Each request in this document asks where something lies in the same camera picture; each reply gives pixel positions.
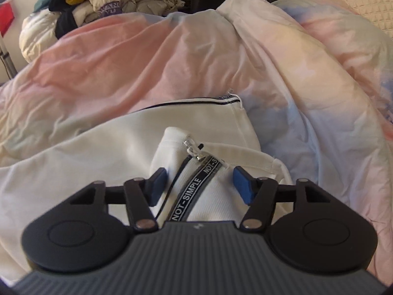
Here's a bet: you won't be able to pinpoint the red cloth on tripod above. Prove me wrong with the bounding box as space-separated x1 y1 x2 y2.
0 3 15 36

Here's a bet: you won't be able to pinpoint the black garment on pile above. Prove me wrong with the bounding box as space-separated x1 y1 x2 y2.
49 0 77 39

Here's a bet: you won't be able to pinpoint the white puffy comforter bundle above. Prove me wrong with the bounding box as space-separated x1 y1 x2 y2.
19 9 61 63

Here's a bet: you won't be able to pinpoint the cream white sweatpants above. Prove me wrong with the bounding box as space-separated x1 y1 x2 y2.
1 95 292 284

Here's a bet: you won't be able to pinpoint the white purple print garment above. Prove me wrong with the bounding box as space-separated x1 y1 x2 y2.
72 0 123 27

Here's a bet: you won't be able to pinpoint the silver black tripod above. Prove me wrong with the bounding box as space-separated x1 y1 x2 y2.
0 35 17 80

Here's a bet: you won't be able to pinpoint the pink pastel duvet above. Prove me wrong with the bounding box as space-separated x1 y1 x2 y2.
1 0 392 284

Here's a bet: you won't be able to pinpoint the grey wrinkled garment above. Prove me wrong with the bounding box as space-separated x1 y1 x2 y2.
121 0 185 16

